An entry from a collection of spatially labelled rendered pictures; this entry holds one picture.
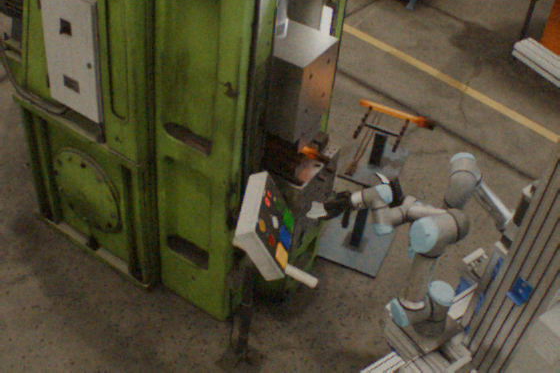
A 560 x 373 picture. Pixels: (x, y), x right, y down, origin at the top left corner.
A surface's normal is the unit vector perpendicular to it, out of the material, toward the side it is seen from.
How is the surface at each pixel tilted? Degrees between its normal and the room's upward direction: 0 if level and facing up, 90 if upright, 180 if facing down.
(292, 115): 90
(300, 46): 0
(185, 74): 89
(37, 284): 0
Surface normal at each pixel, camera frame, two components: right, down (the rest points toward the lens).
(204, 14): -0.54, 0.51
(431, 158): 0.08, -0.74
